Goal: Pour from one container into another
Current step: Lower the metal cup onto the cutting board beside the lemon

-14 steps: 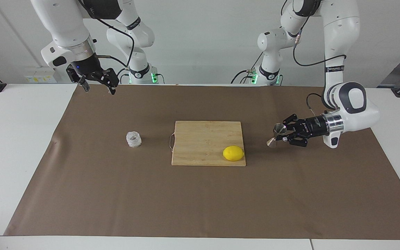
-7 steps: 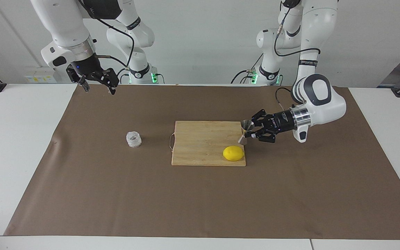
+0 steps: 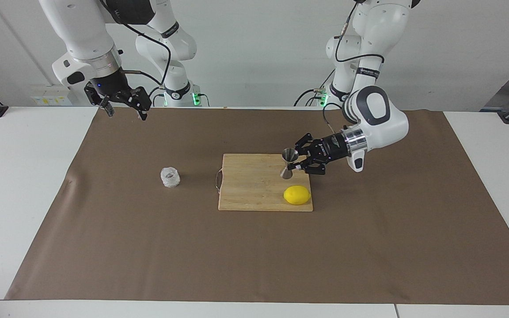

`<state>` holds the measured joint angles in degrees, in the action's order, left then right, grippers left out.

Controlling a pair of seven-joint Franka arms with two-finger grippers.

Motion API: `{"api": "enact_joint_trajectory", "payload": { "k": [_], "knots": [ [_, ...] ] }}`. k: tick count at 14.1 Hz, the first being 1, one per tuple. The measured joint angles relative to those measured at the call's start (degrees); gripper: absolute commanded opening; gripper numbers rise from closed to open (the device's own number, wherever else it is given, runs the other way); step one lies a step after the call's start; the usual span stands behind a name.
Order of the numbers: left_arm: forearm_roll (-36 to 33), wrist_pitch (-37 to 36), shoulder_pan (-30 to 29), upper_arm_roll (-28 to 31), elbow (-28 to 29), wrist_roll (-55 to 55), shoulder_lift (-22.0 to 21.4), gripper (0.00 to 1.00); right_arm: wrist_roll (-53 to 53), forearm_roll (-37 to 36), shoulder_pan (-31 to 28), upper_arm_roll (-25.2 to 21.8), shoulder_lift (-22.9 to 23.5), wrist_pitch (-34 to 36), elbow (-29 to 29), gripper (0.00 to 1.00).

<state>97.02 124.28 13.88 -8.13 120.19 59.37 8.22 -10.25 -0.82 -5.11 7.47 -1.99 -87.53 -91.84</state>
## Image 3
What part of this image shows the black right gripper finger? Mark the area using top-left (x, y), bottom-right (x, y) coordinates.
top-left (84, 83), bottom-right (116, 117)
top-left (126, 87), bottom-right (152, 121)

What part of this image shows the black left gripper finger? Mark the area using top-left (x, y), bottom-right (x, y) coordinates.
top-left (289, 159), bottom-right (327, 176)
top-left (294, 132), bottom-right (323, 155)

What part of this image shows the steel double jigger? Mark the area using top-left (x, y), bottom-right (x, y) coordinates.
top-left (280, 148), bottom-right (300, 180)

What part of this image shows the small clear glass cup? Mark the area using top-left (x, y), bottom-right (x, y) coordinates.
top-left (160, 167), bottom-right (181, 189)

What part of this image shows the yellow lemon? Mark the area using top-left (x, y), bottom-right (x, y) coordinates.
top-left (283, 185), bottom-right (312, 205)

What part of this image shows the wooden cutting board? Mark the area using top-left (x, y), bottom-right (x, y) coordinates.
top-left (215, 153), bottom-right (314, 212)

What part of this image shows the brown paper table mat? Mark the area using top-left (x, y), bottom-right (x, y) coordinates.
top-left (5, 107), bottom-right (509, 305)

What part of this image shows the white wall socket box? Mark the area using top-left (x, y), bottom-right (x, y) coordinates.
top-left (30, 85), bottom-right (74, 106)

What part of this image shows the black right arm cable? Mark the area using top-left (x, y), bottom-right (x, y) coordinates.
top-left (100, 0), bottom-right (172, 87)

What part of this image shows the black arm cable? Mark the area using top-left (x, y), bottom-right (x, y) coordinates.
top-left (323, 0), bottom-right (385, 133)
top-left (100, 0), bottom-right (172, 87)

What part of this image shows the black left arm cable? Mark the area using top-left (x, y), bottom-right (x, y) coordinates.
top-left (323, 0), bottom-right (385, 133)

